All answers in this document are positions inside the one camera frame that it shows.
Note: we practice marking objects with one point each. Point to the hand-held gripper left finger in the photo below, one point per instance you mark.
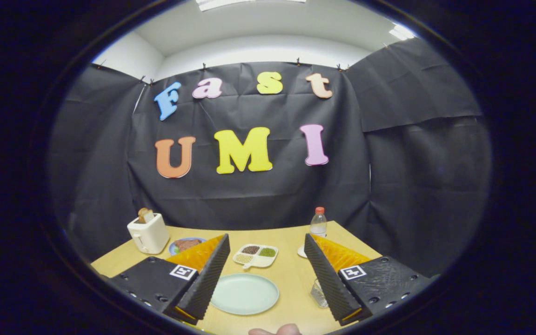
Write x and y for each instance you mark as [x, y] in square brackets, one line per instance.
[207, 279]

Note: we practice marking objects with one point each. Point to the brown toast slice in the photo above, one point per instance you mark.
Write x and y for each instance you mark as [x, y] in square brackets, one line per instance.
[145, 215]

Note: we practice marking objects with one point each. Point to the brown steak with lettuce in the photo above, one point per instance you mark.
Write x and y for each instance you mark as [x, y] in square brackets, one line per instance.
[186, 244]

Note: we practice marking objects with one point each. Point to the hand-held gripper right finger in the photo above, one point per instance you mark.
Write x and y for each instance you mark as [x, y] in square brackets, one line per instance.
[326, 279]

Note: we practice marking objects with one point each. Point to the white square coaster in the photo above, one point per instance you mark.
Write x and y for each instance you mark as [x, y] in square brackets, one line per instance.
[301, 252]

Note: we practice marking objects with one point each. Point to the white divided bean tray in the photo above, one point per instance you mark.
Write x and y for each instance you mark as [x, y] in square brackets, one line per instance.
[258, 261]

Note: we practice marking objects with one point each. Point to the white toaster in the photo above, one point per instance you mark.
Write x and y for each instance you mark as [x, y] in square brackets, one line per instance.
[149, 235]

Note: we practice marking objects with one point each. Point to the long ceiling light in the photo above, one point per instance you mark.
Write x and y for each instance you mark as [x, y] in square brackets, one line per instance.
[249, 3]

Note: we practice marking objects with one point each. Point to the small ceiling light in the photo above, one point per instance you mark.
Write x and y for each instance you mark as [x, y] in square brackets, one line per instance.
[401, 32]

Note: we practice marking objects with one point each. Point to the clear bottle with red cap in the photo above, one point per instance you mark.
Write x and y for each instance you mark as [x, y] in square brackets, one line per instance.
[318, 225]

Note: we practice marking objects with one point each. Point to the small blue plate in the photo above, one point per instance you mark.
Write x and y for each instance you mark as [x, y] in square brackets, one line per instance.
[172, 247]

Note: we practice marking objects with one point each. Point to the light green plate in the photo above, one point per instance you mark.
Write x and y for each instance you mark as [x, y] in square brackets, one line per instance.
[244, 293]

